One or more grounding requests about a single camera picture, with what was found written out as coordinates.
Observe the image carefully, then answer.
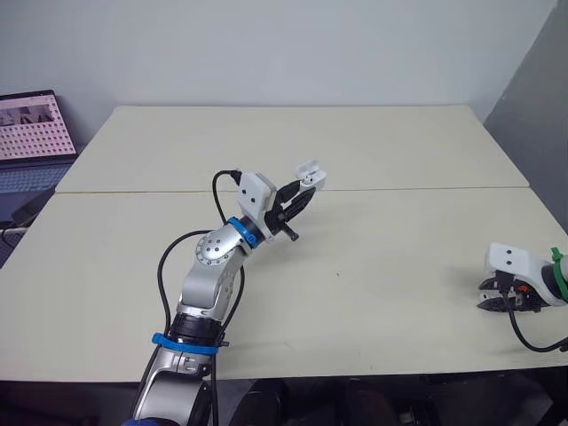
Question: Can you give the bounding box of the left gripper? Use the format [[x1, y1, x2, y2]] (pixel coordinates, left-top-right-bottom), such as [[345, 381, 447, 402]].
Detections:
[[264, 178, 319, 243]]

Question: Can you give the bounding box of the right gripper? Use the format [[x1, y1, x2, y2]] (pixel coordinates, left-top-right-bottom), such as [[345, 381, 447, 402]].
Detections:
[[476, 269, 552, 314]]

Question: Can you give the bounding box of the white earbud case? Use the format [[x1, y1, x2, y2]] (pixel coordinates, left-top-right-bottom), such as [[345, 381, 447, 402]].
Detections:
[[295, 160, 328, 191]]

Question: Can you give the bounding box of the laptop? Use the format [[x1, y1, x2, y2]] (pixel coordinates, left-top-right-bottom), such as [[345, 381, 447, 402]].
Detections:
[[0, 90, 79, 223]]

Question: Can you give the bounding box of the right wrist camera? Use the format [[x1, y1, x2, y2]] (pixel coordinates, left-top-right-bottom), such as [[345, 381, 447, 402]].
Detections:
[[484, 241, 545, 286]]

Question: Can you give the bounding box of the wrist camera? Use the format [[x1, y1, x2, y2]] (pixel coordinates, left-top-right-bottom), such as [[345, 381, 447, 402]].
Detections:
[[484, 241, 545, 286], [236, 171, 279, 219]]

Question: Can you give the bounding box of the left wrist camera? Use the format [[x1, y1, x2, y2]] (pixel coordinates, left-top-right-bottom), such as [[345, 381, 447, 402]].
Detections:
[[236, 171, 279, 219]]

